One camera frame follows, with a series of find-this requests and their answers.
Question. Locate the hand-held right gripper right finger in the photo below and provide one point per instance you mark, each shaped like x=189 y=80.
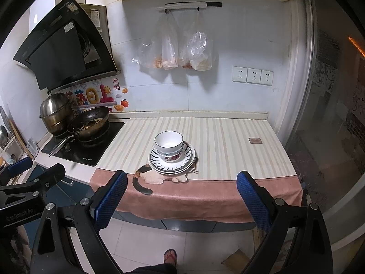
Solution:
x=253 y=202

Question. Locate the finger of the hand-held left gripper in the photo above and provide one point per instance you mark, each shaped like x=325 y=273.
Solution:
x=51 y=175
x=20 y=166

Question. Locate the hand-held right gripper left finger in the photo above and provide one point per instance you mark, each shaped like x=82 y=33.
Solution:
x=109 y=202

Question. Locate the blue leaf pattern plate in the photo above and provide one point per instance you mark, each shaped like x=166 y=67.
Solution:
x=186 y=155

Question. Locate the white bowl dark rim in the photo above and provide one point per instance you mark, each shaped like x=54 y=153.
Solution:
x=168 y=142

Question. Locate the white dish rack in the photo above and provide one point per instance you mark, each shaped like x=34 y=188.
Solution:
x=11 y=148

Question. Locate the black gas stove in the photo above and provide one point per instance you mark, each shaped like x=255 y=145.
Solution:
x=94 y=151

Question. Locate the striped beige pink cloth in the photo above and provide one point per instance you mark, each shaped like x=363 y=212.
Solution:
x=228 y=148

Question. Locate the brown cardboard piece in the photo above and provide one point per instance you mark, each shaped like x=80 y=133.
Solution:
x=235 y=259

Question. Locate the dark wok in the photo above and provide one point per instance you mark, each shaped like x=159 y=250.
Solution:
x=91 y=120

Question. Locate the stainless steel pot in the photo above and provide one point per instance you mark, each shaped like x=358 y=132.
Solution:
x=55 y=107

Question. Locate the person's foot with flip-flop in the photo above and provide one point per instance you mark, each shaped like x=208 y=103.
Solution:
x=170 y=257

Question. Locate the sliding glass door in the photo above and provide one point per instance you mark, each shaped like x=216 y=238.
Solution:
x=328 y=120

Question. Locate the black range hood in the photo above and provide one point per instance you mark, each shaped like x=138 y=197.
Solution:
x=57 y=48

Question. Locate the clear plastic bag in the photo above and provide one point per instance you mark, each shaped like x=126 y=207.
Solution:
x=201 y=51
x=144 y=54
x=169 y=51
x=184 y=57

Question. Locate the colourful wall sticker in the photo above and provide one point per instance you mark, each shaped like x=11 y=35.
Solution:
x=105 y=94

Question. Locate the white wall outlet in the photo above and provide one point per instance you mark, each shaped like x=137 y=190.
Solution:
x=254 y=76
x=239 y=74
x=267 y=77

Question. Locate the white wall hook rail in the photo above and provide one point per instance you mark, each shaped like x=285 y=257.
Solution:
x=185 y=6

